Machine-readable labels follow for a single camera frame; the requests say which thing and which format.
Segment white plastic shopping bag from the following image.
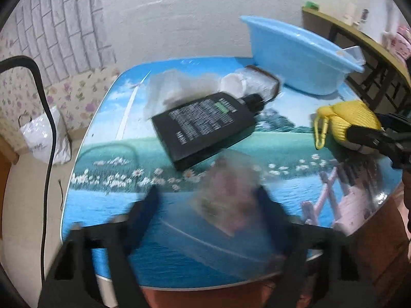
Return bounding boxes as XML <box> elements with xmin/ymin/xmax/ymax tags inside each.
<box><xmin>18</xmin><ymin>106</ymin><xmax>72</xmax><ymax>165</ymax></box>

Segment light blue plastic basin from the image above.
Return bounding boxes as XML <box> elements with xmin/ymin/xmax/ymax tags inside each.
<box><xmin>240</xmin><ymin>16</ymin><xmax>364</xmax><ymax>96</ymax></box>

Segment wooden side shelf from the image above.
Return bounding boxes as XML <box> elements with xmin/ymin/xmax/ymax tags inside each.
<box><xmin>302</xmin><ymin>6</ymin><xmax>410</xmax><ymax>113</ymax></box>

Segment white yarn bundle brown band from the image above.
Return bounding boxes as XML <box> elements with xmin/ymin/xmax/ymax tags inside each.
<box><xmin>238</xmin><ymin>65</ymin><xmax>282</xmax><ymax>103</ymax></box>

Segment clear plastic box in basin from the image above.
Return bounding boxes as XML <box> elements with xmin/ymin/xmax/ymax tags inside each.
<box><xmin>337</xmin><ymin>46</ymin><xmax>366</xmax><ymax>65</ymax></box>

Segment clear bag of cotton swabs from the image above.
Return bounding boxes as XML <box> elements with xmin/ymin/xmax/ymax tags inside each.
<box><xmin>143</xmin><ymin>69</ymin><xmax>221</xmax><ymax>120</ymax></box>

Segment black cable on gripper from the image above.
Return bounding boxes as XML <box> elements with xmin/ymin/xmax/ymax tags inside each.
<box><xmin>0</xmin><ymin>55</ymin><xmax>58</xmax><ymax>288</ymax></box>

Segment round white cotton pad stack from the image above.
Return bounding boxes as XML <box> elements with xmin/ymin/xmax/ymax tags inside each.
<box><xmin>219</xmin><ymin>73</ymin><xmax>247</xmax><ymax>98</ymax></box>

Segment green box on shelf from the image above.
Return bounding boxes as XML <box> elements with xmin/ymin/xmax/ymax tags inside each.
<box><xmin>305</xmin><ymin>1</ymin><xmax>319</xmax><ymax>11</ymax></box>

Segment black rectangular bottle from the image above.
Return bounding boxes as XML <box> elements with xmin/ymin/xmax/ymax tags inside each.
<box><xmin>151</xmin><ymin>92</ymin><xmax>265</xmax><ymax>172</ymax></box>

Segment white cup on shelf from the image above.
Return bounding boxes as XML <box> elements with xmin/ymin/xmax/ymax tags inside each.
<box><xmin>343</xmin><ymin>2</ymin><xmax>357</xmax><ymax>26</ymax></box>

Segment clear packet pinkish contents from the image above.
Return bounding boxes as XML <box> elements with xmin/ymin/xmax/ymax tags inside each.
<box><xmin>192</xmin><ymin>149</ymin><xmax>260</xmax><ymax>236</ymax></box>

